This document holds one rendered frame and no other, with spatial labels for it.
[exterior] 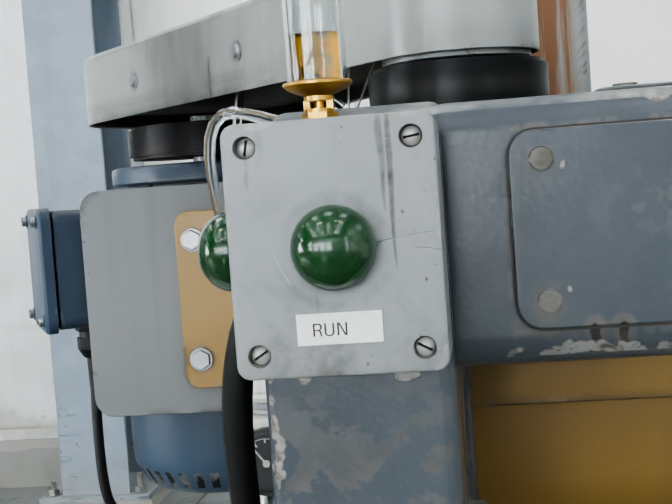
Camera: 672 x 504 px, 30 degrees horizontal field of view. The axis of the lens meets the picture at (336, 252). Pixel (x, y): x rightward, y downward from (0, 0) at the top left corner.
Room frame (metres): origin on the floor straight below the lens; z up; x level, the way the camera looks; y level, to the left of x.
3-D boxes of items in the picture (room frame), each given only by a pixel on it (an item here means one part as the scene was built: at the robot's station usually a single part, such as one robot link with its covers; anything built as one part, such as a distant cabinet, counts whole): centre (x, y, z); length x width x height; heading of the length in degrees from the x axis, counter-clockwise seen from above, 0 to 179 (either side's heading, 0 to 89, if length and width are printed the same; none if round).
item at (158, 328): (0.90, 0.04, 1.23); 0.28 x 0.07 x 0.16; 83
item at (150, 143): (0.99, 0.10, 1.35); 0.12 x 0.12 x 0.04
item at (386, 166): (0.46, 0.00, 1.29); 0.08 x 0.05 x 0.09; 83
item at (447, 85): (0.63, -0.07, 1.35); 0.09 x 0.09 x 0.03
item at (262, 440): (0.69, 0.05, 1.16); 0.04 x 0.02 x 0.04; 83
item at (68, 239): (0.95, 0.19, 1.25); 0.10 x 0.08 x 0.12; 18
